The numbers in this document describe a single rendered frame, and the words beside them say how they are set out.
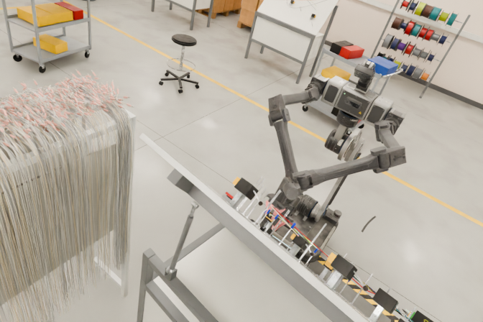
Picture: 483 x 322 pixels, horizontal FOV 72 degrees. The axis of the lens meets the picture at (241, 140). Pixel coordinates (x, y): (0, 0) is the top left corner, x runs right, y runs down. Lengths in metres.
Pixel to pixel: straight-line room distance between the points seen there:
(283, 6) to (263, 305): 5.17
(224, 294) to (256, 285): 0.17
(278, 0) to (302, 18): 0.59
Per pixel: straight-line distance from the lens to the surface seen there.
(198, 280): 1.73
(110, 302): 2.57
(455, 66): 8.37
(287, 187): 1.44
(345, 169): 1.56
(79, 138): 1.38
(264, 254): 0.98
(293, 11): 6.07
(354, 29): 8.60
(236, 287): 1.74
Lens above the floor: 2.26
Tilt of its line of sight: 34 degrees down
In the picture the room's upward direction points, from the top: 15 degrees clockwise
